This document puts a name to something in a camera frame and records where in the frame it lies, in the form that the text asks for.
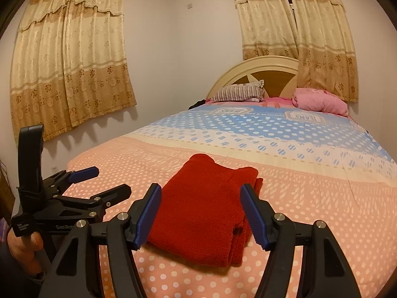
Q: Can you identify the cream bed headboard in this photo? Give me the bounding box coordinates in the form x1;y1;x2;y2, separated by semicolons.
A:
206;55;300;100

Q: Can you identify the beige floral curtain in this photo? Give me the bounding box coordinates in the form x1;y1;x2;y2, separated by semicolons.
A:
62;0;137;128
9;0;75;142
230;0;300;61
284;0;359;104

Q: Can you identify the red knitted sweater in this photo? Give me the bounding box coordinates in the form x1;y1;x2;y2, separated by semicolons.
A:
146;153;264;268

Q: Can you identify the person's left forearm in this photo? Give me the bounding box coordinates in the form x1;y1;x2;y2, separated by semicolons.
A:
0;255;47;298

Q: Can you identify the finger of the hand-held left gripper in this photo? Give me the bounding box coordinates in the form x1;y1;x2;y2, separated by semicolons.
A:
51;167;100;190
62;184;132;206

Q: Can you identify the person's left hand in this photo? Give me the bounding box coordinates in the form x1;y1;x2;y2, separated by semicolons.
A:
8;232;44;275

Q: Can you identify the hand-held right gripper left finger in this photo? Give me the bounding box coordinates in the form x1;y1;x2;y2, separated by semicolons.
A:
39;183;162;298

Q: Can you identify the striped pillow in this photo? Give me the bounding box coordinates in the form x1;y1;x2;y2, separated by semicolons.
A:
211;80;265;103

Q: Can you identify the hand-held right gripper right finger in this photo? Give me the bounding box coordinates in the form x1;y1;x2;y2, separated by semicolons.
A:
240;184;362;298

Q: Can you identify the polka dot bed blanket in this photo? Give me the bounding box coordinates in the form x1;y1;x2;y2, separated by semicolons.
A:
64;101;397;298

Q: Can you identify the pink pillow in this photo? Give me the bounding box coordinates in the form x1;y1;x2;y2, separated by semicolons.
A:
292;87;349;117

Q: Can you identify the wooden cabinet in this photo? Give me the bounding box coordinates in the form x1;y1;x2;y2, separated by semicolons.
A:
0;158;17;213

